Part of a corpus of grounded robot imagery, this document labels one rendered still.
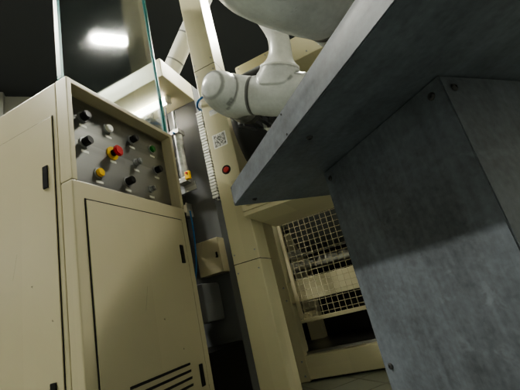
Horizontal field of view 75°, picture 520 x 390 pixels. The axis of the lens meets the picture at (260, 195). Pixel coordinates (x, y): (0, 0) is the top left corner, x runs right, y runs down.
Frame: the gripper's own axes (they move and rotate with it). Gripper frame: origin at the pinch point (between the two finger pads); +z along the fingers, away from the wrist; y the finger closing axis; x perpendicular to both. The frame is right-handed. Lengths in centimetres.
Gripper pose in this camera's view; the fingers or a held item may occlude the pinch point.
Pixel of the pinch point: (268, 126)
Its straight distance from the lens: 125.9
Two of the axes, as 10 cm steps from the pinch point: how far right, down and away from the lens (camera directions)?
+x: 2.8, 9.4, -1.8
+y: -8.9, 3.3, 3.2
